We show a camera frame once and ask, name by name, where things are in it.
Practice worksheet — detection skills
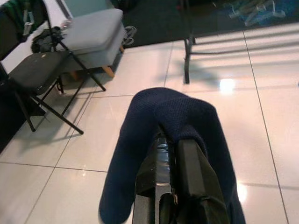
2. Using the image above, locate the black carpet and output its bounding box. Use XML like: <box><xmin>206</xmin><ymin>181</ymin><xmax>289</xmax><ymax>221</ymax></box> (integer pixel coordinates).
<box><xmin>121</xmin><ymin>0</ymin><xmax>299</xmax><ymax>49</ymax></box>

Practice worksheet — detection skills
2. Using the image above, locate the navy blue shirt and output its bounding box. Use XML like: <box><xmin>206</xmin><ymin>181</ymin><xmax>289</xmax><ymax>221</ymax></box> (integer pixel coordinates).
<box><xmin>98</xmin><ymin>87</ymin><xmax>246</xmax><ymax>224</ymax></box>

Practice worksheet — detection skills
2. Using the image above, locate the green cloth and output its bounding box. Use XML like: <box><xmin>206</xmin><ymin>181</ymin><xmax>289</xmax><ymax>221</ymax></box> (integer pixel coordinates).
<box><xmin>0</xmin><ymin>0</ymin><xmax>36</xmax><ymax>37</ymax></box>

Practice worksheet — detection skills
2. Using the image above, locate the blue plastic hanger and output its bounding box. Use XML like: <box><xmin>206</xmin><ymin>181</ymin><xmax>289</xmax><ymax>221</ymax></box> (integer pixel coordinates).
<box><xmin>212</xmin><ymin>3</ymin><xmax>281</xmax><ymax>25</ymax></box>

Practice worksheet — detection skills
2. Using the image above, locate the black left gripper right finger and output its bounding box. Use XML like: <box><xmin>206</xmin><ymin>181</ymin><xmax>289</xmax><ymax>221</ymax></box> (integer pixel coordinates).
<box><xmin>160</xmin><ymin>139</ymin><xmax>231</xmax><ymax>224</ymax></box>

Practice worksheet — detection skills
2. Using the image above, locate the black folding chair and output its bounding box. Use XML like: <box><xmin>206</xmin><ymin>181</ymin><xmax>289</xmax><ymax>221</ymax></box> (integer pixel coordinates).
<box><xmin>0</xmin><ymin>23</ymin><xmax>107</xmax><ymax>135</ymax></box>

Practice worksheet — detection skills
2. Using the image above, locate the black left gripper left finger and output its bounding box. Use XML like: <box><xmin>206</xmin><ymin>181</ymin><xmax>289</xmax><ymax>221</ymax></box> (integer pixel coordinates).
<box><xmin>132</xmin><ymin>134</ymin><xmax>174</xmax><ymax>224</ymax></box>

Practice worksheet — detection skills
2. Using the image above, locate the black bag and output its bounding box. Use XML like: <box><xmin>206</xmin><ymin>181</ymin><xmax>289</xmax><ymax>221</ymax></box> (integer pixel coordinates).
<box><xmin>31</xmin><ymin>26</ymin><xmax>69</xmax><ymax>53</ymax></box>

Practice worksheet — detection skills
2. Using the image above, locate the grey upholstered stool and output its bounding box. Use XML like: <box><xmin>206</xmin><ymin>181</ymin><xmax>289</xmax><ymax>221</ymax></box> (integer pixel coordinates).
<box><xmin>48</xmin><ymin>0</ymin><xmax>125</xmax><ymax>78</ymax></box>

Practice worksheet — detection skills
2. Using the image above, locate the black metal clothes rack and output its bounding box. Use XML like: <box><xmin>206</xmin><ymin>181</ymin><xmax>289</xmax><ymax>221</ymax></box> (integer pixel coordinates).
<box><xmin>179</xmin><ymin>0</ymin><xmax>299</xmax><ymax>84</ymax></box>

